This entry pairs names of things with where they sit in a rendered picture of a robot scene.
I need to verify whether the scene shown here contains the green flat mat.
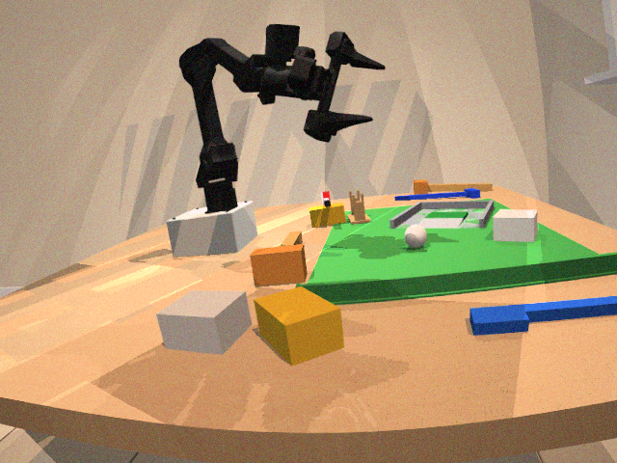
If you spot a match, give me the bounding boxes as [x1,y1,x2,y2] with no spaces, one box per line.
[308,199,617,306]

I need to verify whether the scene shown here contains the red golf putter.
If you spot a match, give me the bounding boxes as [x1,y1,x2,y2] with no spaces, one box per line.
[321,191,331,207]

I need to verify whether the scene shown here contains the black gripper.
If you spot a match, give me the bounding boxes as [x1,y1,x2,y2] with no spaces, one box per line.
[304,31,386,143]

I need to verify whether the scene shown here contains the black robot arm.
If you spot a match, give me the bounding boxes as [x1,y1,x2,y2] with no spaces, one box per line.
[179,24,320,214]

